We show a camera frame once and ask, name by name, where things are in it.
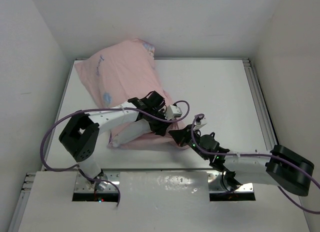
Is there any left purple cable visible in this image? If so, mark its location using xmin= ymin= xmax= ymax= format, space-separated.
xmin=40 ymin=100 xmax=191 ymax=207

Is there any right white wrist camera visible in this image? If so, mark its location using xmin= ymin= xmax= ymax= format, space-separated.
xmin=194 ymin=116 xmax=207 ymax=130

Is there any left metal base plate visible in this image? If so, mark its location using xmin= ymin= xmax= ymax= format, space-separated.
xmin=74 ymin=171 xmax=120 ymax=194

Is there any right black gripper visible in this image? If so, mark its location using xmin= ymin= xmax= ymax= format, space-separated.
xmin=169 ymin=124 xmax=209 ymax=161

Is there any white foam front board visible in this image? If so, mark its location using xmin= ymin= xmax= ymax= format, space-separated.
xmin=19 ymin=171 xmax=309 ymax=231

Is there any pink princess pillowcase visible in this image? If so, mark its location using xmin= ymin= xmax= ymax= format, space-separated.
xmin=74 ymin=38 xmax=191 ymax=150

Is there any metal base plate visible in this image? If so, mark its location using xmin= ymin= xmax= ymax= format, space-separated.
xmin=207 ymin=171 xmax=254 ymax=193
xmin=74 ymin=171 xmax=120 ymax=194

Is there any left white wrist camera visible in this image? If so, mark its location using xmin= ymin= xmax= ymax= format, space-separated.
xmin=165 ymin=105 xmax=183 ymax=120

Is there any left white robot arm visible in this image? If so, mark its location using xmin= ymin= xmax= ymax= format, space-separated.
xmin=59 ymin=91 xmax=169 ymax=180

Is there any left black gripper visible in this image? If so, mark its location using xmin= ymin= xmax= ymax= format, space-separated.
xmin=146 ymin=108 xmax=172 ymax=135

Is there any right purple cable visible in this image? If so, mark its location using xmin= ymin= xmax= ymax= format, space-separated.
xmin=190 ymin=113 xmax=320 ymax=214

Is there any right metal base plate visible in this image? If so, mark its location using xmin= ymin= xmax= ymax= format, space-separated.
xmin=207 ymin=171 xmax=254 ymax=193

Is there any white pillow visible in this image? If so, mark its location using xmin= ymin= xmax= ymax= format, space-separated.
xmin=111 ymin=119 xmax=151 ymax=147

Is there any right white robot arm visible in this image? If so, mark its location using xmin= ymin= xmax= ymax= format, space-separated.
xmin=169 ymin=125 xmax=314 ymax=196

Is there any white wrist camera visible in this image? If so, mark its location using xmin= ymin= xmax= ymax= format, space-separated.
xmin=165 ymin=105 xmax=183 ymax=120
xmin=194 ymin=116 xmax=207 ymax=130

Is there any purple cable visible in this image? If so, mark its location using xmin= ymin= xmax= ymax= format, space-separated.
xmin=40 ymin=100 xmax=191 ymax=207
xmin=190 ymin=113 xmax=320 ymax=214

